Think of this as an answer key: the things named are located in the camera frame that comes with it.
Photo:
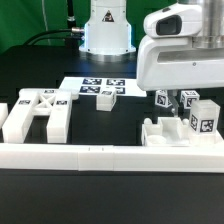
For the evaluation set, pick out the white chair back frame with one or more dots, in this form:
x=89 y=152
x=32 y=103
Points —
x=54 y=103

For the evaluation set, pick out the white chair seat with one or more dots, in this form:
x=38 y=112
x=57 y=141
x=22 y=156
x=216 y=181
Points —
x=168 y=131

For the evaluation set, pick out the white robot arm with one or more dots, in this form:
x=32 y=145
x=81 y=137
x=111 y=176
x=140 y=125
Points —
x=107 y=34

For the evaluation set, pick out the white block at left edge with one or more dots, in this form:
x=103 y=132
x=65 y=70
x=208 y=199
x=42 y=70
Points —
x=3 y=113

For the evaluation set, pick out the white marker sheet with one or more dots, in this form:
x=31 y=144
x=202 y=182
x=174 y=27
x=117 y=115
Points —
x=93 y=85

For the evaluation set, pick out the white U-shaped fence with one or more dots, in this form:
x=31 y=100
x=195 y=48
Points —
x=209 y=159

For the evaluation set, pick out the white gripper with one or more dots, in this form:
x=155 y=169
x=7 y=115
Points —
x=183 y=48

